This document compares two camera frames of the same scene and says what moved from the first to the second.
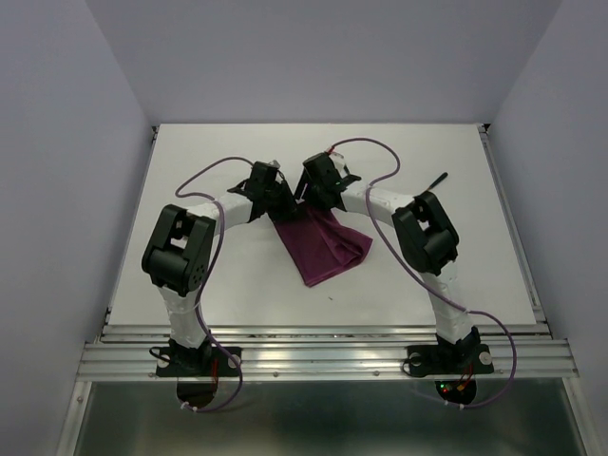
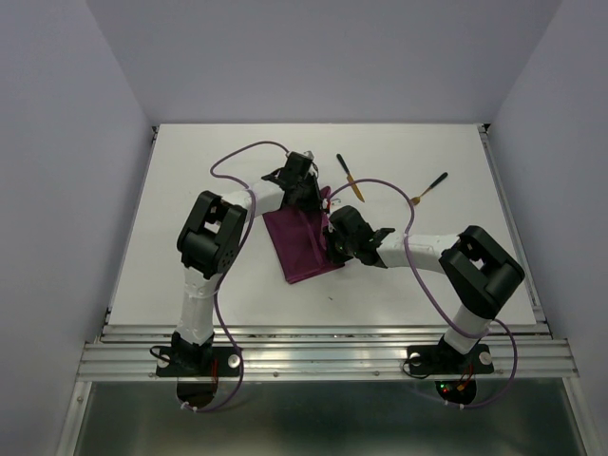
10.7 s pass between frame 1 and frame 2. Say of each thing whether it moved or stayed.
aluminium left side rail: stayed
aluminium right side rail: stayed
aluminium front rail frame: stayed
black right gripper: moved
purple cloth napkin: moved
